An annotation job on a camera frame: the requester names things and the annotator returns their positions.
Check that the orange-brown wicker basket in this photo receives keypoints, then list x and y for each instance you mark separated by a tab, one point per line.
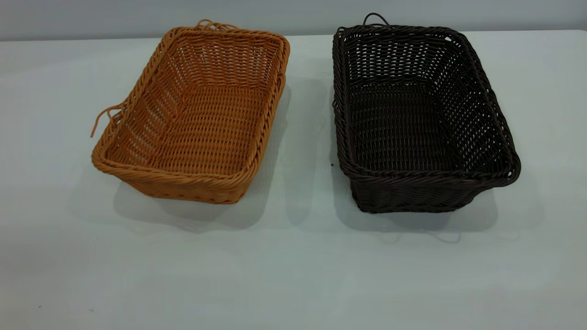
206	128

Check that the dark brown wicker basket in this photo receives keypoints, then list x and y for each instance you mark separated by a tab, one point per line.
394	128

